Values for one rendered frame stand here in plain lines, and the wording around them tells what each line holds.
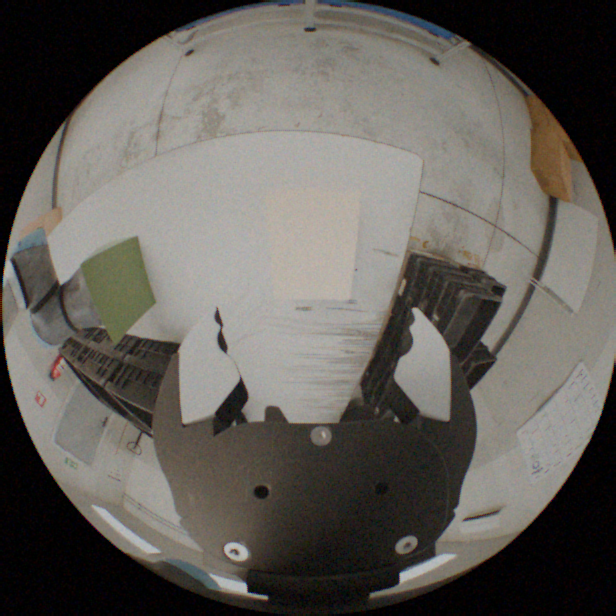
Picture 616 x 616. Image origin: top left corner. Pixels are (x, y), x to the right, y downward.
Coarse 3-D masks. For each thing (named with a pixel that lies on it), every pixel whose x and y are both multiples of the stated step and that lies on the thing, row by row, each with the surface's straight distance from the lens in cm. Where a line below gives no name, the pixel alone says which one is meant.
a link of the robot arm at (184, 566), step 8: (144, 560) 29; (160, 560) 30; (168, 560) 29; (176, 560) 30; (160, 568) 26; (168, 568) 27; (176, 568) 27; (184, 568) 28; (192, 568) 29; (200, 568) 30; (176, 576) 26; (184, 576) 26; (192, 576) 27; (200, 576) 28; (208, 576) 29; (200, 584) 27; (208, 584) 28; (216, 584) 29
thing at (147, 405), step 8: (112, 384) 62; (112, 392) 61; (120, 392) 58; (128, 392) 56; (128, 400) 54; (136, 400) 52; (144, 400) 51; (128, 408) 71; (144, 408) 50; (152, 408) 48; (136, 416) 74; (144, 424) 79
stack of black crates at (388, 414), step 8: (368, 368) 150; (376, 368) 136; (368, 376) 152; (376, 376) 136; (360, 384) 168; (368, 384) 150; (376, 384) 135; (384, 384) 130; (368, 392) 151; (376, 392) 136; (368, 400) 151; (376, 400) 137; (384, 400) 126; (376, 408) 138; (384, 408) 127; (376, 416) 140; (384, 416) 128; (392, 416) 164
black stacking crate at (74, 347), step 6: (66, 342) 117; (72, 342) 111; (78, 342) 105; (66, 348) 112; (72, 348) 105; (78, 348) 98; (84, 348) 95; (72, 354) 100; (78, 354) 95; (66, 360) 121; (78, 360) 94; (72, 366) 123; (78, 372) 125; (90, 390) 131; (96, 396) 134; (102, 402) 130
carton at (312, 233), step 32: (288, 192) 24; (320, 192) 24; (352, 192) 25; (288, 224) 25; (320, 224) 24; (352, 224) 25; (288, 256) 26; (320, 256) 25; (352, 256) 26; (288, 288) 27; (320, 288) 27
